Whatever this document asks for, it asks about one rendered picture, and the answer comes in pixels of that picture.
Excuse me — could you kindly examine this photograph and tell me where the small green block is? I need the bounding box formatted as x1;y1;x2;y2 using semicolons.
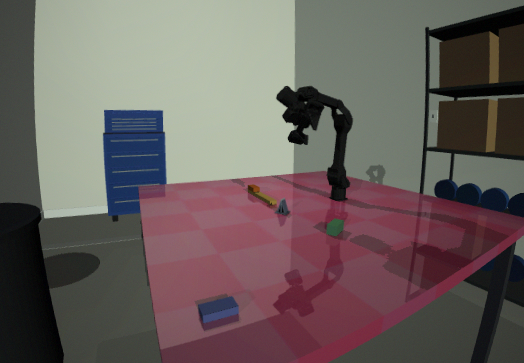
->
326;218;344;236

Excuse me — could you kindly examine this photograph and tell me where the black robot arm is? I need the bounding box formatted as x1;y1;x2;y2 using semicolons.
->
276;86;353;201

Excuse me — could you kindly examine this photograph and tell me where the blue rectangular block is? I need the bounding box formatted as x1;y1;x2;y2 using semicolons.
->
198;296;239;323

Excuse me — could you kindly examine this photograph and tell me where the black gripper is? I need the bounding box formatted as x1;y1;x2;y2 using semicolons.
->
288;100;324;145

